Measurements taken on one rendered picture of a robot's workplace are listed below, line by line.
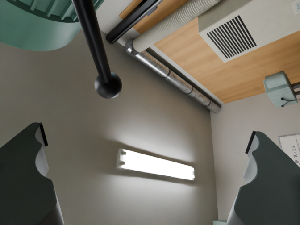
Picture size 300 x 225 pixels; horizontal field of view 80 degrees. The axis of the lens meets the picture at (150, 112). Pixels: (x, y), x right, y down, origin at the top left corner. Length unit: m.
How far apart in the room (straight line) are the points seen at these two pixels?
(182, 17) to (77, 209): 1.81
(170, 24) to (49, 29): 1.63
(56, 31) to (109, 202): 1.62
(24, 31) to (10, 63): 1.39
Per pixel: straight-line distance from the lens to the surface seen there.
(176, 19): 1.84
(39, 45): 0.32
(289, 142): 3.12
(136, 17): 1.96
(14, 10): 0.27
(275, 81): 2.28
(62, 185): 1.59
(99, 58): 0.19
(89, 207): 1.70
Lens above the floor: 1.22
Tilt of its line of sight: 41 degrees up
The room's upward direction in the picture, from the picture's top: 109 degrees counter-clockwise
